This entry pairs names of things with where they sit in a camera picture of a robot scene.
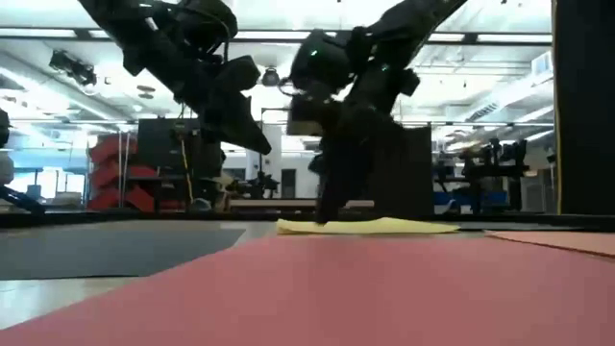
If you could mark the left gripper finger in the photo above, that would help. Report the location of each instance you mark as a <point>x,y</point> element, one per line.
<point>245,130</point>

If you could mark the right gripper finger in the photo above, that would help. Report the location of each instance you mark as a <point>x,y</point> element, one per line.
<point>343,173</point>

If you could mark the red paper sheet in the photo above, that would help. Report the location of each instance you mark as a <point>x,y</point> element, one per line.
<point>360,298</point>

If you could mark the orange paper sheet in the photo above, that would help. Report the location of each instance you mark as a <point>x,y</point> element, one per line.
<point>576,242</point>

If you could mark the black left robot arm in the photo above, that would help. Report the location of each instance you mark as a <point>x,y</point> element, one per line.
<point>158,43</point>

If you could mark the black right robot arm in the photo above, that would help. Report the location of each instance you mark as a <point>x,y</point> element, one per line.
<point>399,24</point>

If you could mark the white column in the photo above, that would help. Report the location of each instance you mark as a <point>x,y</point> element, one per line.
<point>276,158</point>

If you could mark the round black ceiling lamp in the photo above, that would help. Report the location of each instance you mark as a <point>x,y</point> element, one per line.
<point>270,78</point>

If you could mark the person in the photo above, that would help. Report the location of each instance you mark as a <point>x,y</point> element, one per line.
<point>226,185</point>

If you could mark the black standing panel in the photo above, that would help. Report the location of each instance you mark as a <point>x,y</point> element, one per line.
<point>408,178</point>

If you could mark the black monitor screen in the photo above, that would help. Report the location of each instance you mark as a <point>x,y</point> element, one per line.
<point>158,144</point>

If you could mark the light wooden tabletop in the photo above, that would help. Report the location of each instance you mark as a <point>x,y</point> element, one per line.
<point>274,204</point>

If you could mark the grey dome object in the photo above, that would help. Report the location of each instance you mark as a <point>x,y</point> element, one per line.
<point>200,206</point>

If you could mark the red stacked bins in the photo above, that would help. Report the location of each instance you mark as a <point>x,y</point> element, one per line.
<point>108,149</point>

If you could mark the black robot workstation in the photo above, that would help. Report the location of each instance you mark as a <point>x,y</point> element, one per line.
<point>490,163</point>

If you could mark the black ceiling track light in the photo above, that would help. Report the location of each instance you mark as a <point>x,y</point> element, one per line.
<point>72,67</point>

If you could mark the blue crate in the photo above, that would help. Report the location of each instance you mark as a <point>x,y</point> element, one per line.
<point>495,198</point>

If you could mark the black paper sheet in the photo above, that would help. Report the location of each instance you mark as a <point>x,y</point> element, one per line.
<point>105,252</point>

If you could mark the black partition panel yellow edge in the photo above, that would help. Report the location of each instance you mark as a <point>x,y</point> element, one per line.
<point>586,120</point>

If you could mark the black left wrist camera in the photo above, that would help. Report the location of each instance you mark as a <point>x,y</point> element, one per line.
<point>238,74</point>

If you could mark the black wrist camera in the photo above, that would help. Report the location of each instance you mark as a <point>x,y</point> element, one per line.
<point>238,74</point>
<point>305,115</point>

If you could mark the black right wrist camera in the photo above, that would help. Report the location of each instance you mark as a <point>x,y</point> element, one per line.
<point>305,115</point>

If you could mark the dark ceiling rail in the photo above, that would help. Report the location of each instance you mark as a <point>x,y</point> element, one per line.
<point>480,37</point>

